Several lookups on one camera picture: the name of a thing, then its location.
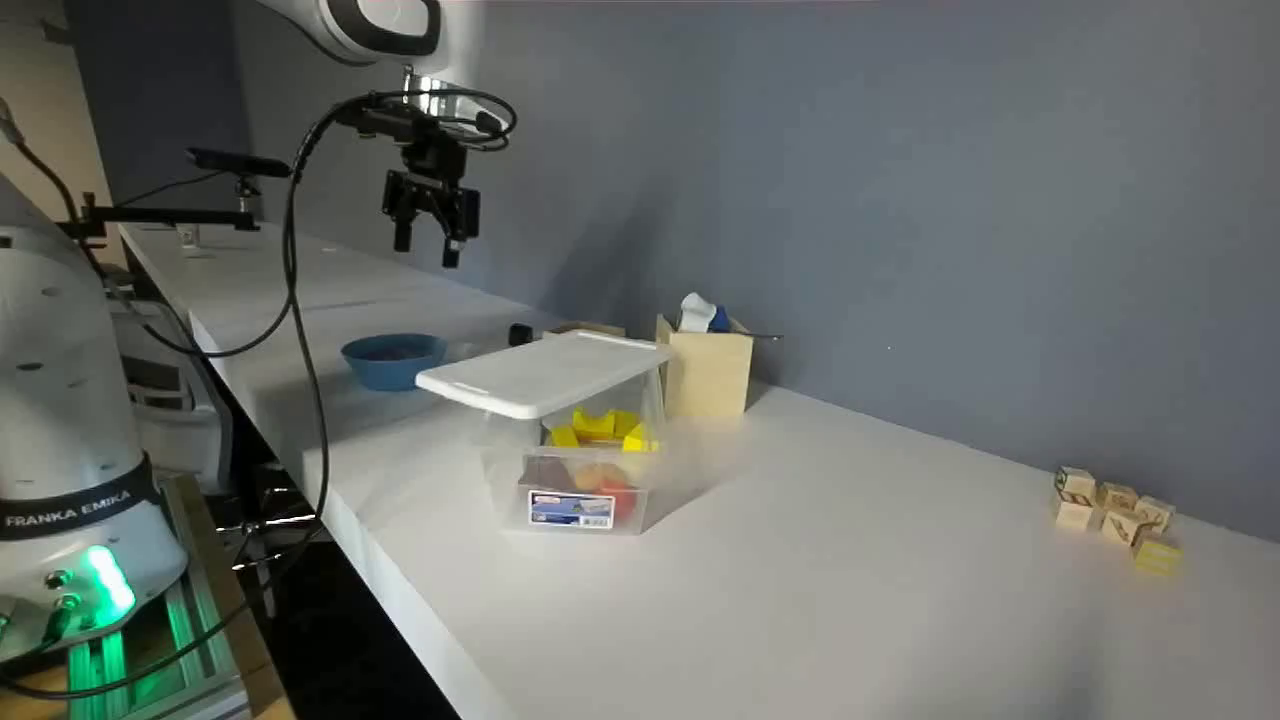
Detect white equipment box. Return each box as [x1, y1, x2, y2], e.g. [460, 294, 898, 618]
[108, 298, 234, 493]

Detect light wooden box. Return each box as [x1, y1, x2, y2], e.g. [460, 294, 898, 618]
[655, 314, 754, 420]

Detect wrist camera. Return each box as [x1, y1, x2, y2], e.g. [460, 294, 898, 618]
[335, 100, 443, 142]

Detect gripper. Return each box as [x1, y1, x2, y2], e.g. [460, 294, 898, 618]
[382, 135, 482, 270]

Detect white plastic lid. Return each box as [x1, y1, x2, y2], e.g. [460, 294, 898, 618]
[415, 329, 674, 421]

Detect yellow wooden cube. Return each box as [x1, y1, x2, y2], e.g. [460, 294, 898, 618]
[1133, 538, 1184, 577]

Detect heap of red orange toys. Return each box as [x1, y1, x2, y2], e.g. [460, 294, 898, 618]
[572, 461, 642, 523]

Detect clear plastic storage box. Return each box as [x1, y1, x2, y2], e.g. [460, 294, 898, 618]
[478, 368, 671, 537]

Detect heap of yellow toy blocks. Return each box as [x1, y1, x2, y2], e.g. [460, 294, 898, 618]
[545, 407, 658, 454]

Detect blue bowl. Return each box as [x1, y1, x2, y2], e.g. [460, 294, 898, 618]
[341, 333, 449, 393]

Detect camera on mount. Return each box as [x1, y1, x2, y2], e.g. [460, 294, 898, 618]
[58, 147, 294, 248]

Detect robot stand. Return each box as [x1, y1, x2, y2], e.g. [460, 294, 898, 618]
[0, 470, 293, 720]

